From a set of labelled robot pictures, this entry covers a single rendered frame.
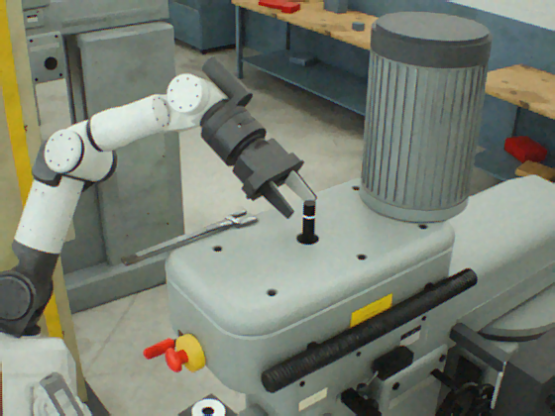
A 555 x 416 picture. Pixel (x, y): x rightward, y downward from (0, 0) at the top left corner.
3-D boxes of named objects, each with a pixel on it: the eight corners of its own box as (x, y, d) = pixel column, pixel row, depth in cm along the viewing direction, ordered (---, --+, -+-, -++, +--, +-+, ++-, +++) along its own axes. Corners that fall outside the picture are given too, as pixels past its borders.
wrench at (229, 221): (129, 269, 104) (128, 264, 104) (117, 258, 107) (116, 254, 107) (257, 221, 117) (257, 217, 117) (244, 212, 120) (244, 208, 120)
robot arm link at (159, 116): (213, 108, 112) (144, 132, 117) (235, 115, 121) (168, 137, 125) (205, 71, 113) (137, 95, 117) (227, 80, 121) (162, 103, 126)
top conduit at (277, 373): (274, 398, 97) (274, 380, 96) (257, 382, 100) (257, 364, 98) (477, 288, 121) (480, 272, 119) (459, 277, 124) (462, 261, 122)
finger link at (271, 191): (288, 220, 110) (264, 192, 112) (297, 208, 108) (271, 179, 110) (282, 224, 109) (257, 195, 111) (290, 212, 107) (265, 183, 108)
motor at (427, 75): (415, 236, 114) (438, 49, 98) (337, 189, 128) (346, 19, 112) (490, 202, 124) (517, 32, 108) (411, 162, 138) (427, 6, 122)
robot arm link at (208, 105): (197, 147, 110) (155, 99, 113) (224, 152, 120) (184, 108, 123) (245, 95, 107) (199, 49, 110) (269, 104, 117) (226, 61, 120)
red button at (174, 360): (175, 379, 105) (173, 360, 103) (163, 364, 108) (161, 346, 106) (193, 370, 107) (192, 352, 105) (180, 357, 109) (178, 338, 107)
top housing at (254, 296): (243, 413, 100) (241, 330, 92) (158, 322, 118) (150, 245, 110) (454, 299, 125) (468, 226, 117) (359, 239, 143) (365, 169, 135)
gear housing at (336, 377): (288, 427, 111) (290, 383, 106) (209, 349, 128) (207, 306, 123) (429, 348, 128) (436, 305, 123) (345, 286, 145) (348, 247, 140)
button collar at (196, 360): (195, 379, 106) (193, 351, 103) (176, 359, 110) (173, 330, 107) (206, 374, 107) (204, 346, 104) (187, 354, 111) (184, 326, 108)
